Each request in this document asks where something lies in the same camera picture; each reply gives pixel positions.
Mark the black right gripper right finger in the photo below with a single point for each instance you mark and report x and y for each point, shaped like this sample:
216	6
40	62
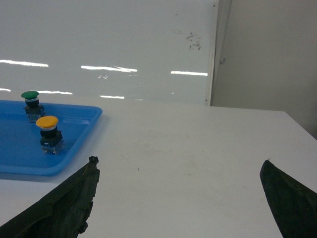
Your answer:
293	205

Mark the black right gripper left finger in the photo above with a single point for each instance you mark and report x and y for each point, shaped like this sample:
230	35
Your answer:
63	212

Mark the yellow push button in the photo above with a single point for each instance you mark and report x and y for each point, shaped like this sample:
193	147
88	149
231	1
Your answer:
51	138

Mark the blue plastic tray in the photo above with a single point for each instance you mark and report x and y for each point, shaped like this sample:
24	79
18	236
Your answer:
20	149

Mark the green push button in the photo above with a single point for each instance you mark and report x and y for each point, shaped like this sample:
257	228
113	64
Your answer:
33	109

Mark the white glossy back panel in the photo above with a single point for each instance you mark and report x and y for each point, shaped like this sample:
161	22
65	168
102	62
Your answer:
142	50

